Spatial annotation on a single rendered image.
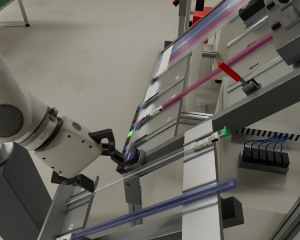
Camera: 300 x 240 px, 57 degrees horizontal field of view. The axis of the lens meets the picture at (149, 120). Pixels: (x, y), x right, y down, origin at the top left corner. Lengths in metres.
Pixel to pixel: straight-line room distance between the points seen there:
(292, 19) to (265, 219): 0.64
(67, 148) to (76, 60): 2.25
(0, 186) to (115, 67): 1.76
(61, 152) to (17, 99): 0.16
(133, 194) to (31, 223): 0.52
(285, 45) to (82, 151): 0.44
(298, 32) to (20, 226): 1.18
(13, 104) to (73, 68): 2.24
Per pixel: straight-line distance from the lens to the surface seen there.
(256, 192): 1.01
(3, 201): 1.16
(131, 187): 0.88
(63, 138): 0.52
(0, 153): 1.05
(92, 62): 2.69
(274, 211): 1.00
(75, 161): 0.55
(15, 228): 1.35
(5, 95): 0.41
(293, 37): 0.61
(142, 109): 1.04
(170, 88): 1.01
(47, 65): 2.76
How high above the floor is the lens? 1.43
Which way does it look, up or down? 45 degrees down
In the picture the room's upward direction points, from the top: straight up
